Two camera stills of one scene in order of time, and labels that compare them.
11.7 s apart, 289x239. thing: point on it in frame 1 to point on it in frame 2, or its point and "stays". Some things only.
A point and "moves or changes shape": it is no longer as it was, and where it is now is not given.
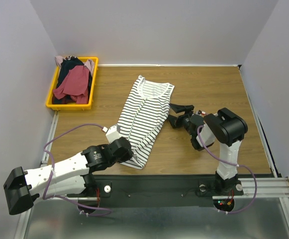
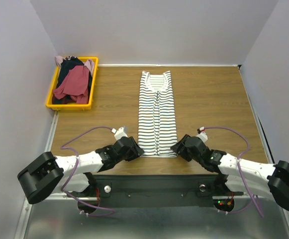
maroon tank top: x=74 y=85 stays
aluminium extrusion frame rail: x=21 y=230 stays
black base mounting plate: x=158 y=191 stays
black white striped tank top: x=142 y=121 moves or changes shape
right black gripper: x=183 y=119 to x=179 y=148
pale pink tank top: x=89 y=63 stays
